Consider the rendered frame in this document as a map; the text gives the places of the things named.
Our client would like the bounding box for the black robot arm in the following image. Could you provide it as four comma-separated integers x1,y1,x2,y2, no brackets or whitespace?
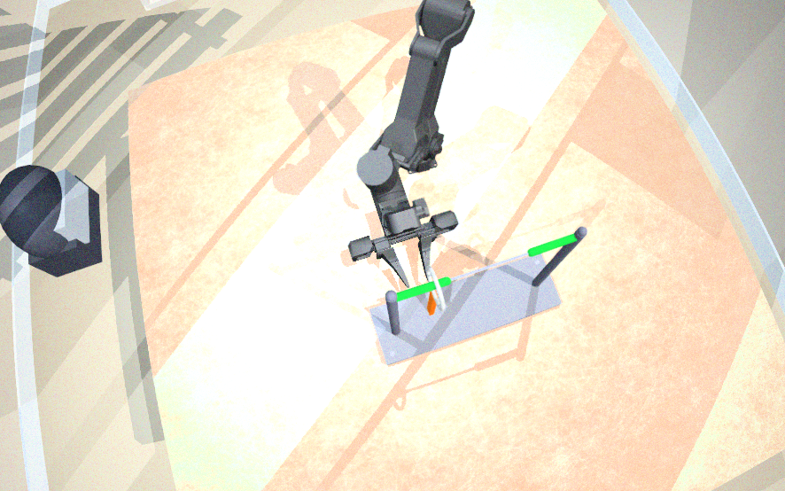
356,0,475,238

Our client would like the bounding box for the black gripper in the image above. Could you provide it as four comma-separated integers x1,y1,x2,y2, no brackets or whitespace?
348,191,458,288

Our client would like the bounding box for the orange handle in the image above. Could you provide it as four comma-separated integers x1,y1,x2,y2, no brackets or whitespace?
426,265,445,316

